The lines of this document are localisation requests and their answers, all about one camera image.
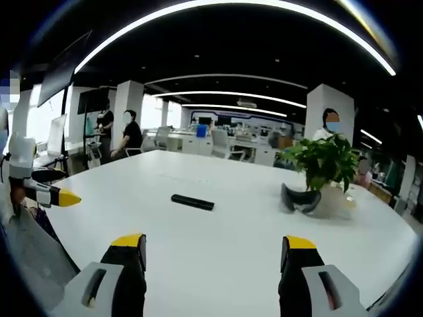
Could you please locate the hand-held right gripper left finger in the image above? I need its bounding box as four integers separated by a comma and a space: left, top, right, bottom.
49, 232, 148, 317

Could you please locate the white standing board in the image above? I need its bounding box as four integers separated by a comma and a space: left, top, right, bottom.
47, 114, 67, 157

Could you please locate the black wall screen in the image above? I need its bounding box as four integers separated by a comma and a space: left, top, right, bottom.
77, 88, 110, 114

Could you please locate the curved ceiling light strip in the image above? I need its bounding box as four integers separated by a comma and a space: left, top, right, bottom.
180, 103, 288, 118
152, 90, 307, 110
73, 0, 397, 77

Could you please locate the white office chair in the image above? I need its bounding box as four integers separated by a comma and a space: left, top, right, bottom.
210, 129, 233, 159
153, 126, 172, 151

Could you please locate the person's left hand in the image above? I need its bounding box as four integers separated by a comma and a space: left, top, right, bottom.
9, 185, 27, 216

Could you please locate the white low cabinet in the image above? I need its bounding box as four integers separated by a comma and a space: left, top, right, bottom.
167, 135, 213, 156

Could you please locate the green potted plant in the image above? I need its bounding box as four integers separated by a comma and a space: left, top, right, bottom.
276, 133, 362, 219

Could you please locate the black curved headset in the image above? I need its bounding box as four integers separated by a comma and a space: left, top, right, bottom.
280, 183, 323, 215

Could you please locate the dark hanging panel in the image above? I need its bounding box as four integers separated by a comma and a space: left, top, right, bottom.
36, 30, 94, 108

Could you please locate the black remote control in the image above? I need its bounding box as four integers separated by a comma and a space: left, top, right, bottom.
171, 194, 215, 212

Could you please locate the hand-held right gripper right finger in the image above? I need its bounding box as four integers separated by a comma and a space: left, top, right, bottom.
277, 234, 369, 317

